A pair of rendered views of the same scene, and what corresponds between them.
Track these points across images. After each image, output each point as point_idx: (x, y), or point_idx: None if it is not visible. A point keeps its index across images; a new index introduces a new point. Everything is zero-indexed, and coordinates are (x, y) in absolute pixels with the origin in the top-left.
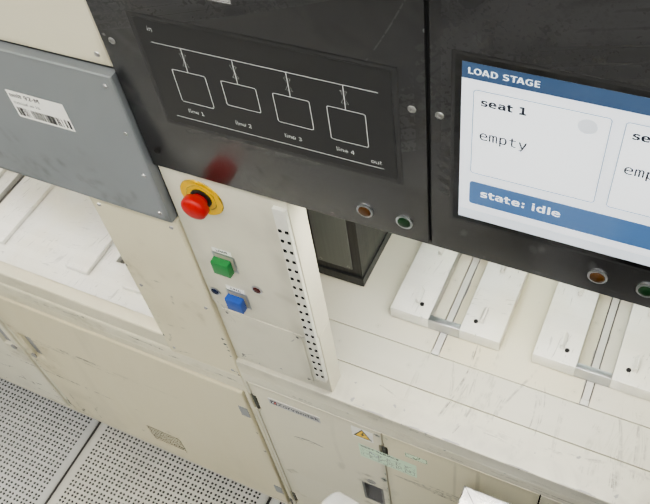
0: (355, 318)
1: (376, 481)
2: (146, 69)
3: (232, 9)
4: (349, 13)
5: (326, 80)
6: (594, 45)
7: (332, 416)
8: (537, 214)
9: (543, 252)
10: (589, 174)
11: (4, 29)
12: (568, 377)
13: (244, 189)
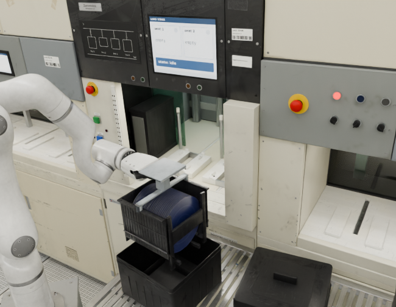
0: None
1: None
2: (81, 38)
3: (102, 13)
4: (126, 8)
5: (122, 30)
6: (172, 5)
7: None
8: (171, 65)
9: (175, 80)
10: (179, 46)
11: (47, 33)
12: (213, 186)
13: (103, 80)
